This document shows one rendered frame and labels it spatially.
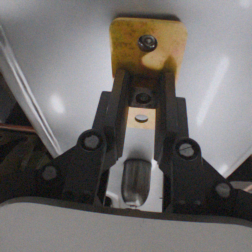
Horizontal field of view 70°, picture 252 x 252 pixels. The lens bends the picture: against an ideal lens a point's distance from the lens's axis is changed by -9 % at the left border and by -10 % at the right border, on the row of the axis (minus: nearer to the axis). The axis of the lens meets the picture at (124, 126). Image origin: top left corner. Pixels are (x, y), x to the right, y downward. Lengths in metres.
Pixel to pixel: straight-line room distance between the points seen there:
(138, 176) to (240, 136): 0.10
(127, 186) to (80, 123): 0.08
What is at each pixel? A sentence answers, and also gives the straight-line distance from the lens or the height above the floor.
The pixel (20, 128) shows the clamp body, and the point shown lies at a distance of 0.32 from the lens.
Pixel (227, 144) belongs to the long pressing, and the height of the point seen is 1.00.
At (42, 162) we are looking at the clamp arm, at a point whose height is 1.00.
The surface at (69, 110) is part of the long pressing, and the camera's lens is 0.16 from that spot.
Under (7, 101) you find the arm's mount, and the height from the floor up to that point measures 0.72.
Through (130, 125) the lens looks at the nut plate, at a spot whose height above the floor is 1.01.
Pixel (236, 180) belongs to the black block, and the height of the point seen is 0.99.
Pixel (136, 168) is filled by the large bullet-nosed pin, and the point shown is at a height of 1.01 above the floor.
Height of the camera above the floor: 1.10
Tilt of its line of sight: 36 degrees down
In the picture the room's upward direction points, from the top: 171 degrees counter-clockwise
